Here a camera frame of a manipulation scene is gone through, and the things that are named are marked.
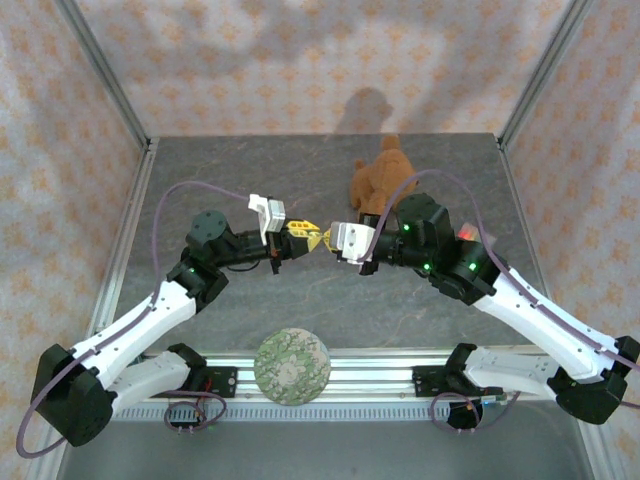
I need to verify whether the brown plush toy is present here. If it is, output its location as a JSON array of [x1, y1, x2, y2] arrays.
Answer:
[[348, 134, 419, 221]]

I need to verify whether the aluminium frame post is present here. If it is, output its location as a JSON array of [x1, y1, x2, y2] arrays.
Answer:
[[498, 0, 594, 151], [53, 0, 153, 151]]

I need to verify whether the aluminium table side rail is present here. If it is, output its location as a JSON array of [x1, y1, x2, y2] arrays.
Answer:
[[497, 134, 621, 480], [24, 138, 160, 480]]

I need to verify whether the slotted grey cable duct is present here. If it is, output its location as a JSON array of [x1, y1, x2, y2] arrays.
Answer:
[[112, 404, 501, 424]]

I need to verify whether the black cable connector box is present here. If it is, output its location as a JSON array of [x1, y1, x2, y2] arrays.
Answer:
[[168, 402, 207, 433], [447, 402, 484, 432]]

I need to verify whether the round green floral plate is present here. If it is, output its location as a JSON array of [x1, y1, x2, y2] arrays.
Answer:
[[253, 327, 332, 404]]

